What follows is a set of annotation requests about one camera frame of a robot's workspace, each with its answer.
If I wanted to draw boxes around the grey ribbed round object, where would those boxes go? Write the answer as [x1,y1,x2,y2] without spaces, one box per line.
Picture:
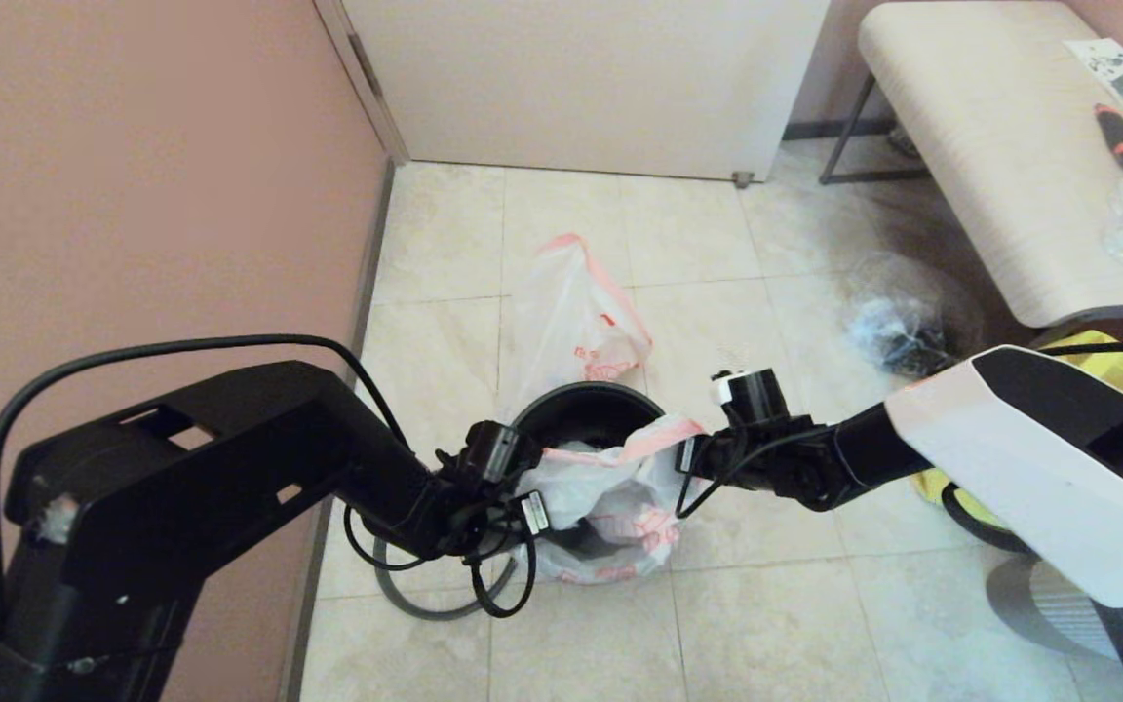
[986,556,1123,664]

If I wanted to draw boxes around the yellow tote bag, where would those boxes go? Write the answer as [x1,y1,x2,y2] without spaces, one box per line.
[917,330,1123,532]

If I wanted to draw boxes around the clear plastic bag dark contents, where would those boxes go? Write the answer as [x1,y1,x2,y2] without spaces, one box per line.
[839,255,987,381]

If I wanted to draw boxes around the beige bench with black legs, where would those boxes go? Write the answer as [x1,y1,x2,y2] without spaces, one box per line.
[818,2,1123,328]

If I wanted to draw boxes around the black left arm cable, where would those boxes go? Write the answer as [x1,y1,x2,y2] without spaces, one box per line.
[0,334,538,644]

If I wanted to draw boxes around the black and orange tool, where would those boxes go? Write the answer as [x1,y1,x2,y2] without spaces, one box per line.
[1093,104,1123,173]

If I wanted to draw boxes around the grey bin retaining ring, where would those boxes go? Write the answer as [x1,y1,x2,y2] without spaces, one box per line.
[373,534,521,622]

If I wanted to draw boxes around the black round trash bin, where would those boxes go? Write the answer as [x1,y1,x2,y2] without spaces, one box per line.
[511,381,668,576]

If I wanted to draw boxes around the white door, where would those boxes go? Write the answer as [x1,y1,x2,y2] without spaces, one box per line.
[342,0,831,184]

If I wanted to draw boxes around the white door frame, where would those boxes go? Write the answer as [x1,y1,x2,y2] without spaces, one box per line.
[313,0,413,167]

